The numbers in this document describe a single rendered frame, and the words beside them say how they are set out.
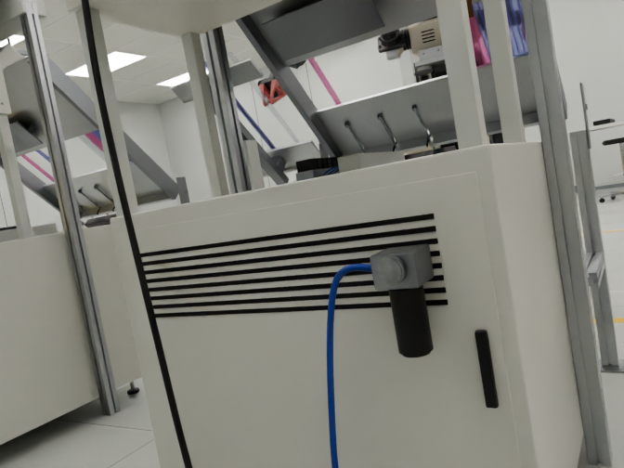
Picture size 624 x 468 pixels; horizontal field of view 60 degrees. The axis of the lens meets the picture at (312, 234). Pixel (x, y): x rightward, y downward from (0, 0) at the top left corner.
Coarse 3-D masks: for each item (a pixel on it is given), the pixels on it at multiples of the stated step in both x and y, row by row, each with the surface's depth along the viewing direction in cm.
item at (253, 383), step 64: (128, 0) 98; (192, 0) 103; (256, 0) 108; (448, 0) 65; (192, 64) 121; (448, 64) 66; (512, 64) 88; (512, 128) 89; (128, 192) 100; (384, 192) 71; (448, 192) 67; (128, 256) 99; (192, 256) 91; (256, 256) 84; (320, 256) 78; (384, 256) 66; (448, 256) 68; (192, 320) 93; (256, 320) 86; (320, 320) 80; (384, 320) 74; (448, 320) 69; (192, 384) 96; (256, 384) 88; (320, 384) 81; (384, 384) 76; (448, 384) 71; (192, 448) 98; (256, 448) 90; (320, 448) 83; (384, 448) 77; (448, 448) 72; (512, 448) 68
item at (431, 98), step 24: (480, 72) 141; (528, 72) 138; (384, 96) 155; (408, 96) 153; (432, 96) 151; (528, 96) 143; (336, 120) 167; (360, 120) 165; (384, 120) 162; (408, 120) 160; (432, 120) 158; (336, 144) 176; (384, 144) 171
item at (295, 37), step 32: (288, 0) 137; (320, 0) 130; (352, 0) 128; (384, 0) 130; (416, 0) 129; (480, 0) 125; (288, 32) 140; (320, 32) 138; (352, 32) 136; (384, 32) 138; (288, 64) 153
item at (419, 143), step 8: (536, 112) 147; (528, 120) 147; (536, 120) 145; (488, 128) 152; (496, 128) 151; (424, 136) 164; (432, 136) 162; (440, 136) 160; (448, 136) 158; (456, 136) 157; (392, 144) 169; (400, 144) 167; (408, 144) 166; (416, 144) 164; (424, 144) 162; (432, 144) 160; (440, 144) 160; (352, 152) 177; (360, 152) 175; (368, 152) 173
